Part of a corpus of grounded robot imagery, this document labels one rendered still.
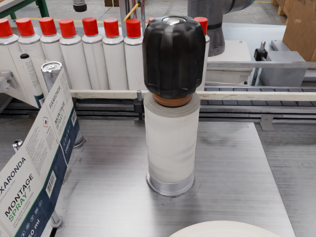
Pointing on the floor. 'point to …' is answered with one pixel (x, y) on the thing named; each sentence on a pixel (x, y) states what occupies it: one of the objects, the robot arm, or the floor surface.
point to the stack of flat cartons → (111, 3)
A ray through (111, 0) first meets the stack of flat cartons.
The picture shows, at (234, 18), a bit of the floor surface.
